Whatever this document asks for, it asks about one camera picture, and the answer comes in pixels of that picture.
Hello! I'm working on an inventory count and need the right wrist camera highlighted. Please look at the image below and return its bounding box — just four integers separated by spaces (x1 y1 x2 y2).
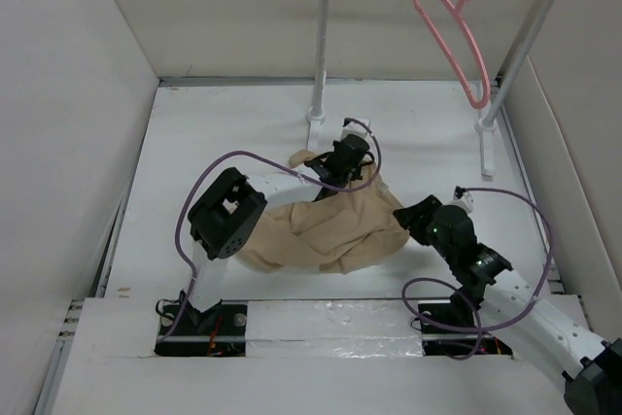
451 186 473 214

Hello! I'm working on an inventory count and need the pink plastic hanger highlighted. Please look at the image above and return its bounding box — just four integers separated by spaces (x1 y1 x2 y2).
412 0 491 110

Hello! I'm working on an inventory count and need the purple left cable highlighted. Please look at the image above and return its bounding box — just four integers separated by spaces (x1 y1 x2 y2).
157 118 383 343

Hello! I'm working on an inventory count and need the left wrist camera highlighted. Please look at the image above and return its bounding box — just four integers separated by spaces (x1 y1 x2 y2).
340 117 370 140

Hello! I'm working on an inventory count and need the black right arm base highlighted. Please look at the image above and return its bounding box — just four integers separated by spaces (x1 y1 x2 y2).
416 288 514 357

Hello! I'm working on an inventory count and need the beige t shirt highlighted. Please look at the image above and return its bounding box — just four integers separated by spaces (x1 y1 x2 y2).
236 163 409 274

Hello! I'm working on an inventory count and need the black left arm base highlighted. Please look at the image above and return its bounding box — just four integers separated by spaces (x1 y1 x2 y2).
155 292 248 358

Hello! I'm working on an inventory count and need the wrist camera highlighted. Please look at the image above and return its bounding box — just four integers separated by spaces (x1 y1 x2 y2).
340 117 370 140
451 186 473 214

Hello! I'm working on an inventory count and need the white clothes rack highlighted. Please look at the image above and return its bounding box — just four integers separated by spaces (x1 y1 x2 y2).
304 0 577 183

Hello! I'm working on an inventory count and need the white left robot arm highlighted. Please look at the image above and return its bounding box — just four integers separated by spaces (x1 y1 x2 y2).
175 134 381 334

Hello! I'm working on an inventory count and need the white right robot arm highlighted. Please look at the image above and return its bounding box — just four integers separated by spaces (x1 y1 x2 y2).
394 188 621 414

